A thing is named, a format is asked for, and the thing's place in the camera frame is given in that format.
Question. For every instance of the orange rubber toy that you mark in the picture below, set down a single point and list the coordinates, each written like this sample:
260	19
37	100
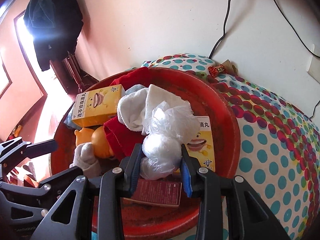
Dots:
97	137

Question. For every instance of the light blue sock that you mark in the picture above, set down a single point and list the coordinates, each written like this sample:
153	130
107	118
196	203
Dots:
134	89

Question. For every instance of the white wall socket plate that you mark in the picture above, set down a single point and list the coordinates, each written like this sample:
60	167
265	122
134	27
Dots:
313	68

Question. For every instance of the yellow medicine box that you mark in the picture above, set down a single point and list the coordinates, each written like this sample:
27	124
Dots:
97	106
202	144

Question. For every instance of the dark wooden furniture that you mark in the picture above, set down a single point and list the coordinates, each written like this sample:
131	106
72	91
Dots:
73	79

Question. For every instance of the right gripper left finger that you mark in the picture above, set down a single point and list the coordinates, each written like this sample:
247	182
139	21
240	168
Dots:
71	215

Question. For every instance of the grey blue sock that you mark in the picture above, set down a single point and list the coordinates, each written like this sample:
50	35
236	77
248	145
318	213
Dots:
68	120

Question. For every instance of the dark red small box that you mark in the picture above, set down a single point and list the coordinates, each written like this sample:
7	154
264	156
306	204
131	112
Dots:
157	193

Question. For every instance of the white plastic bag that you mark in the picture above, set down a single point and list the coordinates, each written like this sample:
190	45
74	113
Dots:
168	128

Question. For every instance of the white cloth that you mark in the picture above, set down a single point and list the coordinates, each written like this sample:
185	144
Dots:
135	110

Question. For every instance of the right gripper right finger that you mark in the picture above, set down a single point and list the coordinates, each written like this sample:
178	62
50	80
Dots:
248	215

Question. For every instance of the white sock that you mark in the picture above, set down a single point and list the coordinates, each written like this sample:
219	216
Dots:
85	159

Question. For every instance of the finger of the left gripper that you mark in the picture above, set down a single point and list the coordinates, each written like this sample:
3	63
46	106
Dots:
16	150
59	181

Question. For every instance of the polka dot bed sheet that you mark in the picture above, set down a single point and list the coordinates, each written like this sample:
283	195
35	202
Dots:
279	153

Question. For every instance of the dark hanging clothes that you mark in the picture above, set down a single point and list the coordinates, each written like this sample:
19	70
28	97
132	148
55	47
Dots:
55	26

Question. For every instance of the red candy wrapper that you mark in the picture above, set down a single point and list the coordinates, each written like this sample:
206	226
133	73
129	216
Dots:
214	71

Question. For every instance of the red sock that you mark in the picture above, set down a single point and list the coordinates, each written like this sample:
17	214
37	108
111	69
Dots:
120	139

